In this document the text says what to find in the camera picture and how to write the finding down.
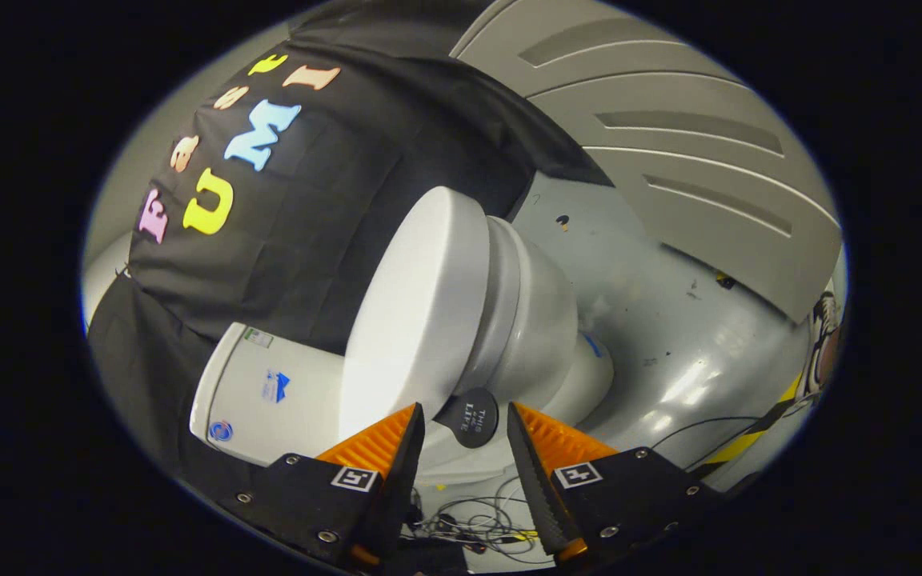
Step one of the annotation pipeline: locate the black round lid pull tab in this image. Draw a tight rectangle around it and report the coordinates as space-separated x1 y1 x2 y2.
435 388 500 449

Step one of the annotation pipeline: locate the white toilet lid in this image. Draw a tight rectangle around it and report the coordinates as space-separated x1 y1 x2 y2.
339 186 491 442

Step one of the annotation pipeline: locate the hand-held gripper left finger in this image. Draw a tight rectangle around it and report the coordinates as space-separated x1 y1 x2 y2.
217 402 427 570

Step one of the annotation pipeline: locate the tangle of thin cables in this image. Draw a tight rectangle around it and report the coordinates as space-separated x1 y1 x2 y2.
409 476 543 562

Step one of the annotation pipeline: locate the thin black cable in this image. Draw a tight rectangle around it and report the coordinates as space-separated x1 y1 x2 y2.
651 415 787 473

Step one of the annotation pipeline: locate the white ceramic toilet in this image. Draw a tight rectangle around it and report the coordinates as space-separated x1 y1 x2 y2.
189 216 615 486

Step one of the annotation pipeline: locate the cartoon figure sticker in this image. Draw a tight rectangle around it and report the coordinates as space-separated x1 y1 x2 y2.
796 291 844 402

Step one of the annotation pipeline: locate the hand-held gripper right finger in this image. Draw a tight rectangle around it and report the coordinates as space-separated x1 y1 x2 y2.
507 402 722 565

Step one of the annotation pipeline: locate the yellow black hazard tape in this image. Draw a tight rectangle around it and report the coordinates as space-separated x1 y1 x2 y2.
700 374 803 474

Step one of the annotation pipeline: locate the white toilet seat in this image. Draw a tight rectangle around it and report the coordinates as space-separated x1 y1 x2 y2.
458 216 527 394

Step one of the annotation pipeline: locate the black backdrop cloth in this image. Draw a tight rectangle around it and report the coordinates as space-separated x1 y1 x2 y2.
89 0 614 481

